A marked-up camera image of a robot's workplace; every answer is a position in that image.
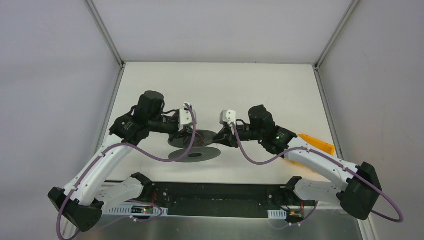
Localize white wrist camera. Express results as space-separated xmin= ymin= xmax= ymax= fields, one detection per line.
xmin=177 ymin=102 xmax=197 ymax=132
xmin=219 ymin=109 xmax=237 ymax=125

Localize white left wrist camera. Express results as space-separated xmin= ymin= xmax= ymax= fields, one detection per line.
xmin=177 ymin=102 xmax=197 ymax=132

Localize dark grey perforated spool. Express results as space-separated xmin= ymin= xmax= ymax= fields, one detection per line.
xmin=168 ymin=130 xmax=221 ymax=163

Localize white cable duct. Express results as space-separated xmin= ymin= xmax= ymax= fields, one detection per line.
xmin=267 ymin=209 xmax=287 ymax=220
xmin=104 ymin=204 xmax=168 ymax=217

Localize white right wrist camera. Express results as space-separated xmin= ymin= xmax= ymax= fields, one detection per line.
xmin=219 ymin=109 xmax=237 ymax=125

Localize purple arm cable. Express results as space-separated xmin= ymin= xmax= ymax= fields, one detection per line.
xmin=230 ymin=122 xmax=404 ymax=223
xmin=56 ymin=103 xmax=198 ymax=240

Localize left aluminium frame post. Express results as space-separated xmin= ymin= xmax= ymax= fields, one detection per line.
xmin=84 ymin=0 xmax=125 ymax=69

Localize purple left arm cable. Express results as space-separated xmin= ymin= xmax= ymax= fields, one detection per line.
xmin=56 ymin=103 xmax=198 ymax=240

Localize right aluminium frame post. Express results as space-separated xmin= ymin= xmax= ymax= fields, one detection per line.
xmin=314 ymin=0 xmax=362 ymax=70

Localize yellow plastic bin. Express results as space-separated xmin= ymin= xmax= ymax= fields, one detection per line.
xmin=296 ymin=133 xmax=336 ymax=156

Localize aluminium frame post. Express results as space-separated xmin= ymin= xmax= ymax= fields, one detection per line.
xmin=84 ymin=0 xmax=125 ymax=69
xmin=314 ymin=0 xmax=362 ymax=70

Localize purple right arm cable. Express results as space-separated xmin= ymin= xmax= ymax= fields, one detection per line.
xmin=230 ymin=122 xmax=404 ymax=223

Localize left white cable duct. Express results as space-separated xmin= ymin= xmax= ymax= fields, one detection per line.
xmin=104 ymin=204 xmax=168 ymax=217

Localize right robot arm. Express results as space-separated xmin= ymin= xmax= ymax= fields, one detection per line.
xmin=213 ymin=105 xmax=382 ymax=220

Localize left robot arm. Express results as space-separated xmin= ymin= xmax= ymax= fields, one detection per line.
xmin=48 ymin=90 xmax=197 ymax=240

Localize right white cable duct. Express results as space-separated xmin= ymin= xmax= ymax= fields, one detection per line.
xmin=267 ymin=209 xmax=287 ymax=220

